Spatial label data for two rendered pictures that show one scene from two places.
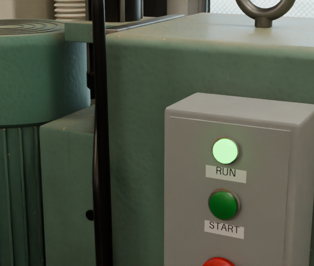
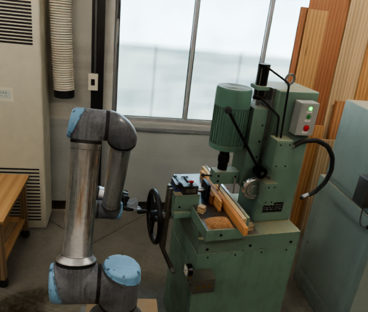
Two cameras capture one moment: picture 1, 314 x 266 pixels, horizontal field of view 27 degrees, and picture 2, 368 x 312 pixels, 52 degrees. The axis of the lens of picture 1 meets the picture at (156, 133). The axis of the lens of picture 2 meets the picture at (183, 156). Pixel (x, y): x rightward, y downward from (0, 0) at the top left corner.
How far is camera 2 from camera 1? 1.66 m
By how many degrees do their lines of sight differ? 43
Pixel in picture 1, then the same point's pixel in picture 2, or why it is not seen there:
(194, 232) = (302, 122)
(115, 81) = (281, 98)
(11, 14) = (39, 60)
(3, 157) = (245, 116)
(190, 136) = (305, 107)
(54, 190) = (255, 121)
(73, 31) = (260, 88)
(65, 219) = (256, 127)
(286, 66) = (309, 95)
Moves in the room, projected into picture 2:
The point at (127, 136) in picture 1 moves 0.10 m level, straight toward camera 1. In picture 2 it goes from (281, 108) to (300, 114)
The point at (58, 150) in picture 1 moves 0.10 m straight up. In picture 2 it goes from (258, 112) to (261, 92)
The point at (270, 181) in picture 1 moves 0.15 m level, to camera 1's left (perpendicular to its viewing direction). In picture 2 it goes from (315, 112) to (298, 116)
